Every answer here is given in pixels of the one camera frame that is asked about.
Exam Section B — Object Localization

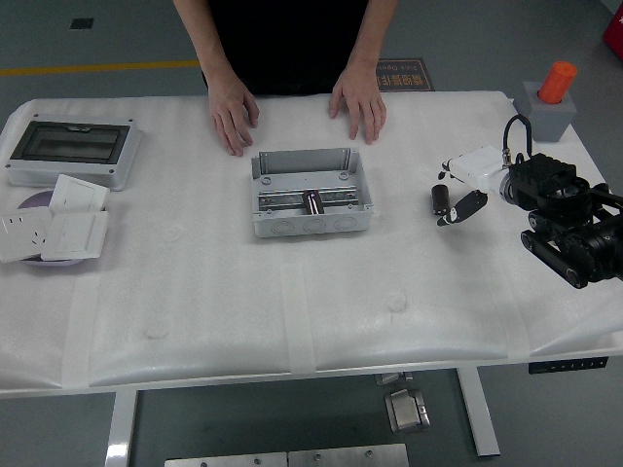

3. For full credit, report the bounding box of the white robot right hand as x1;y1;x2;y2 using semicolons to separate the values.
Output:
435;144;512;230

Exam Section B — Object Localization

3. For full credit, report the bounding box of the person's right hand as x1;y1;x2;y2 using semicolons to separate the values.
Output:
208;77;260;157

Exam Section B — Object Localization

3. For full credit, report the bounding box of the person's left hand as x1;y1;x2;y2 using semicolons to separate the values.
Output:
328;67;387;145

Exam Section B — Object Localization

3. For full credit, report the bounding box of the dark brown cylindrical battery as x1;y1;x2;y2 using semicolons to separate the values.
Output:
302;189;325;216
431;184;452;217

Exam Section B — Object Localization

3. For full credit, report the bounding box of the grey junction box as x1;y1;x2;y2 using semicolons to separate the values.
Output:
250;147;375;238

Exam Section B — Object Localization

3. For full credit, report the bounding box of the grey box with clear cover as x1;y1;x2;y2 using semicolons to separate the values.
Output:
5;113;143;192

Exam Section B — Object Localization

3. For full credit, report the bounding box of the brown floor sign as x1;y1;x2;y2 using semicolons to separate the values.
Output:
375;58;434;92

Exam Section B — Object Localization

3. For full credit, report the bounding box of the person's torso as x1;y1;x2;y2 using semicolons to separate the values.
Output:
202;0;369;96

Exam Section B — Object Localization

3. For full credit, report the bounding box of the grey block holder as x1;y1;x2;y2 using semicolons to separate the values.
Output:
523;80;579;143

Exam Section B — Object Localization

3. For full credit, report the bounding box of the orange cylinder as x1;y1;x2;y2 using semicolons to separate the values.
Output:
536;61;578;105

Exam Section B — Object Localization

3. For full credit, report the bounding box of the white tape strip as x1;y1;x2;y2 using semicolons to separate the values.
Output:
479;262;531;361

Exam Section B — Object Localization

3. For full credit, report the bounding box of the white foam mat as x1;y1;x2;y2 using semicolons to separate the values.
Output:
0;90;623;390

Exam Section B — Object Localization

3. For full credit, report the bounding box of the red object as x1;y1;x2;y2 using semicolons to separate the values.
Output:
602;0;623;60

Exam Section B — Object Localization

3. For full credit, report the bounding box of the black table control panel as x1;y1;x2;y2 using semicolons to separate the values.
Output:
529;357;610;375

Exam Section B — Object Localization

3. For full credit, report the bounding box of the purple round plate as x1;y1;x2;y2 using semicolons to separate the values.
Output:
16;190;89;269

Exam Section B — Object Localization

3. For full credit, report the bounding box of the white table leg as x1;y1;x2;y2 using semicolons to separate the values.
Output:
104;390;140;467
457;368;501;457

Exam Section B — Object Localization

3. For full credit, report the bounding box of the white socket panel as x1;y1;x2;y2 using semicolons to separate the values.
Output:
0;207;54;265

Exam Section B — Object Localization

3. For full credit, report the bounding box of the metal plate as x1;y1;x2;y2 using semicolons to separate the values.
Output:
287;443;410;467
164;451;288;467

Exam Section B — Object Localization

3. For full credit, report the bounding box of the white switch panel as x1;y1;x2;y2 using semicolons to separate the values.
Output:
40;210;111;262
50;173;110;214

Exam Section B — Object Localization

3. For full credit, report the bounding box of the large metal bracket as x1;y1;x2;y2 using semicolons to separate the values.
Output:
384;387;432;434

